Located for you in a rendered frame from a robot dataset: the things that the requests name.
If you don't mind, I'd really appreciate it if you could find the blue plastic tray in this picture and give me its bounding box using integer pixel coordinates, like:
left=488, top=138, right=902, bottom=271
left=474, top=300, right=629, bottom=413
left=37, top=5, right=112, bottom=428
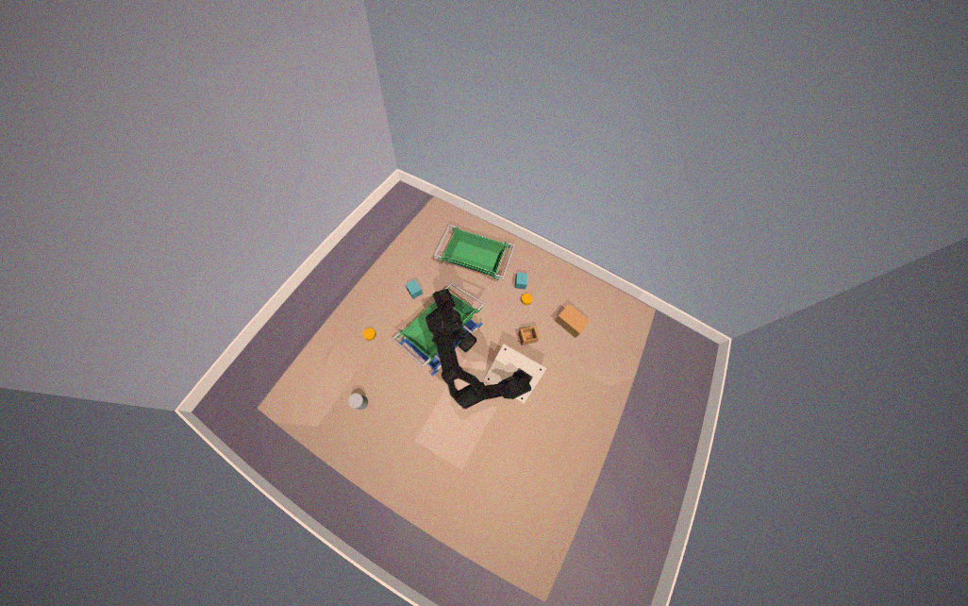
left=399, top=319, right=483, bottom=377

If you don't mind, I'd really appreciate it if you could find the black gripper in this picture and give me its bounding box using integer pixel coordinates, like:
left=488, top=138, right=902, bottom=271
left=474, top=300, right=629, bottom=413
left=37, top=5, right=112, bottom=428
left=451, top=328, right=476, bottom=352

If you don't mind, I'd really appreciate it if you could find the grey cylinder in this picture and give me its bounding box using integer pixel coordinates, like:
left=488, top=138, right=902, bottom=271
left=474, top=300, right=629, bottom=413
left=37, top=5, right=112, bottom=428
left=348, top=394, right=368, bottom=410

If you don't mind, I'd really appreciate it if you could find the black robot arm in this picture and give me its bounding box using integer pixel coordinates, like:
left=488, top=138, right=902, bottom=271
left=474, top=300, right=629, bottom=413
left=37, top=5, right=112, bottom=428
left=426, top=289, right=532, bottom=410

